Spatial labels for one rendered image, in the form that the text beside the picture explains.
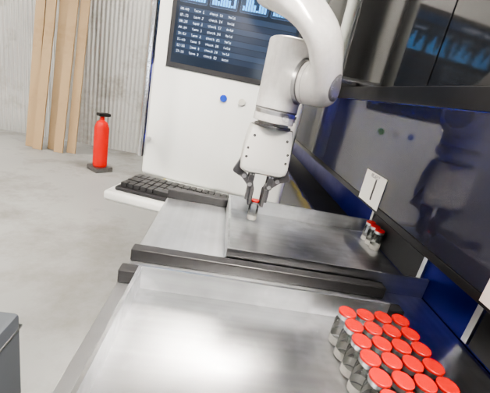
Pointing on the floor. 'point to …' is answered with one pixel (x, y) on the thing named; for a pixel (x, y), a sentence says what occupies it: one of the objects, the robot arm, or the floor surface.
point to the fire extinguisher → (101, 140)
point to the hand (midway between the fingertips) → (256, 195)
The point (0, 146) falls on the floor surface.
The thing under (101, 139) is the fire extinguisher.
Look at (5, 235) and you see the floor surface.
